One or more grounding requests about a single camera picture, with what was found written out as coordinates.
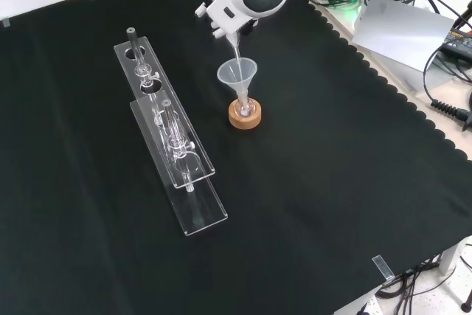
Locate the small round-bottom glass flask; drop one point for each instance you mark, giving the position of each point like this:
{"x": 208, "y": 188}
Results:
{"x": 245, "y": 110}

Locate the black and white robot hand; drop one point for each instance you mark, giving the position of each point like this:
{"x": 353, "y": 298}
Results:
{"x": 225, "y": 16}

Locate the clear acrylic funnel stand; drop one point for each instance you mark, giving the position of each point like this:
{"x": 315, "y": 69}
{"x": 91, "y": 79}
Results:
{"x": 206, "y": 215}

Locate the pale board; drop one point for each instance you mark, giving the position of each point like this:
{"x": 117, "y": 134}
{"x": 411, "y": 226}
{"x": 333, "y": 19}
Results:
{"x": 398, "y": 31}

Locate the white table leg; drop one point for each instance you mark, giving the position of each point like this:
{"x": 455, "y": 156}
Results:
{"x": 451, "y": 256}

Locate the black power adapter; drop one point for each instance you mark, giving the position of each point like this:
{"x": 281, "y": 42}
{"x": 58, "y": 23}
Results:
{"x": 461, "y": 44}

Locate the black bench cloth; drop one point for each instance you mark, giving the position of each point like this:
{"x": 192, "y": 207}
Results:
{"x": 313, "y": 182}

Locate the clear tape strip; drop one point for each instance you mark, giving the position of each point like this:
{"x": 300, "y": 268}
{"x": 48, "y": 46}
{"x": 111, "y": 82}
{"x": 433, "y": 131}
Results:
{"x": 383, "y": 268}
{"x": 5, "y": 22}

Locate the translucent plastic funnel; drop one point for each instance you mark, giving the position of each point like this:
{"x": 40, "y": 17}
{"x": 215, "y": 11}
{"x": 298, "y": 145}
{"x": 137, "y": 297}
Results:
{"x": 230, "y": 77}

